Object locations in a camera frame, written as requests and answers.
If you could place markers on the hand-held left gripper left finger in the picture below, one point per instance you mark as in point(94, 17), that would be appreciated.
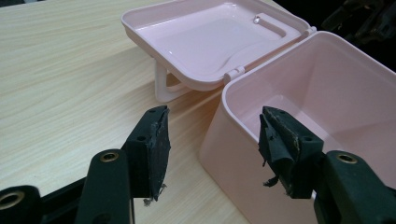
point(149, 155)

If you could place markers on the pink plastic storage box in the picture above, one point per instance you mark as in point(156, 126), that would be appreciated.
point(202, 46)

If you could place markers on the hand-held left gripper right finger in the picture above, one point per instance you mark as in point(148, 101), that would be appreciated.
point(295, 155)

